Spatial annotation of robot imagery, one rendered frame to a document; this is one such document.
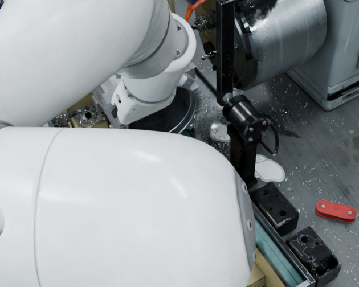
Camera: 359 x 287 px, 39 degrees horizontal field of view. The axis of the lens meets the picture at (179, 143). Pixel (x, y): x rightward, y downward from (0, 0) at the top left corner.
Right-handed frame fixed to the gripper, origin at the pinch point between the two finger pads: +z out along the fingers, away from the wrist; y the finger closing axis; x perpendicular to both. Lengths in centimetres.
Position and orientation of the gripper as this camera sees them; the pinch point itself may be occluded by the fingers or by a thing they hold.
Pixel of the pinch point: (137, 110)
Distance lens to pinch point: 95.2
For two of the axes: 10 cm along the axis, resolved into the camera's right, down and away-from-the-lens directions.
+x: -4.6, -8.8, 1.2
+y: 8.7, -4.1, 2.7
